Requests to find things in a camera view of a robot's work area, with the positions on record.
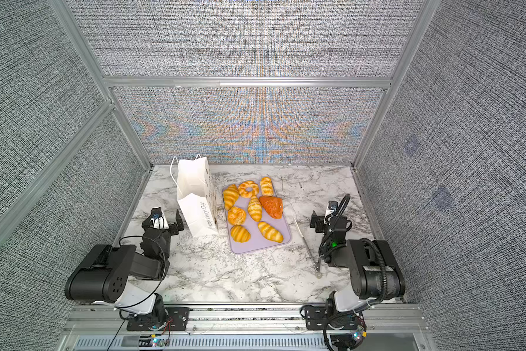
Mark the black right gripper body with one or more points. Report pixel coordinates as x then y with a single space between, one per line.
329 224

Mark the steel tongs white tips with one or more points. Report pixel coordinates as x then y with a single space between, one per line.
303 229

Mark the white paper bag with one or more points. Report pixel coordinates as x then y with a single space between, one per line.
195 194

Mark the long striped bread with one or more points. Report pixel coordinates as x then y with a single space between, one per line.
270 233

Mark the yellow bun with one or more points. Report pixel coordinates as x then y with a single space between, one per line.
240 234

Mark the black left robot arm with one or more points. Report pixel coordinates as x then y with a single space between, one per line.
102 276

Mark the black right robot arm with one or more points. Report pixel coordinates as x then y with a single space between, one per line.
374 272

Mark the small striped bread top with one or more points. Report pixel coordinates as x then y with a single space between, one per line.
267 188

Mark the striped bread centre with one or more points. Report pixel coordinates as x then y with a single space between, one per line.
255 209

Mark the round orange knotted bun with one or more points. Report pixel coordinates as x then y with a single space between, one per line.
236 216

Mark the red-brown glazed croissant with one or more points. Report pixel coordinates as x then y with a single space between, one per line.
272 205

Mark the striped croissant top left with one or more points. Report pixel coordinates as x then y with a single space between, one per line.
230 196

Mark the lilac plastic tray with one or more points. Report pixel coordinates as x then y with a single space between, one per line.
257 241

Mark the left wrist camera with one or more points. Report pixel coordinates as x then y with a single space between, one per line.
159 221

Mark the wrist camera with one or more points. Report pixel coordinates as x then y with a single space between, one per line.
331 208
159 221

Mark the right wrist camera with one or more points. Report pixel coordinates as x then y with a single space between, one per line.
331 208

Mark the sugared ring donut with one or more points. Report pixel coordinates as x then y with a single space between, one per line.
248 189

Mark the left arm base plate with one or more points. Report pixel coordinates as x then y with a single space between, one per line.
172 319

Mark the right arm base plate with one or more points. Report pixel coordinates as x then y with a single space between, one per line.
317 317

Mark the aluminium front rail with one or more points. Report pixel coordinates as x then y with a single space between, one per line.
230 326

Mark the aluminium cage frame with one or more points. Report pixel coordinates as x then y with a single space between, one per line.
19 210

